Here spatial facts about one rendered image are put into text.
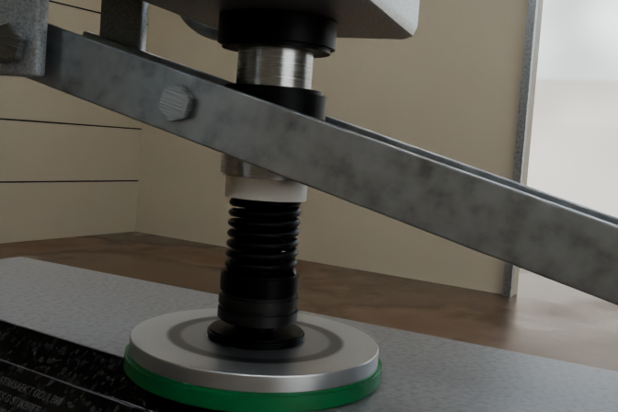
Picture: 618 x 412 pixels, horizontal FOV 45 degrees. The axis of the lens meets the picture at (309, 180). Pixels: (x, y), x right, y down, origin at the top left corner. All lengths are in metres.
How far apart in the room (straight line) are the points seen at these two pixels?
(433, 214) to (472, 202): 0.03
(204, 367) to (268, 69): 0.24
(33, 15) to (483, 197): 0.39
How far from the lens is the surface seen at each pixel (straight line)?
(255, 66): 0.62
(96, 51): 0.66
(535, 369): 0.77
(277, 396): 0.57
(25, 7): 0.67
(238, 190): 0.62
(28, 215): 6.67
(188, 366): 0.58
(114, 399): 0.67
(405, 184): 0.55
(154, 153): 7.34
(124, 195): 7.38
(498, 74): 5.68
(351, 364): 0.61
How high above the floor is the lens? 1.00
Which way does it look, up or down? 3 degrees down
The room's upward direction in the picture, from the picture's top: 4 degrees clockwise
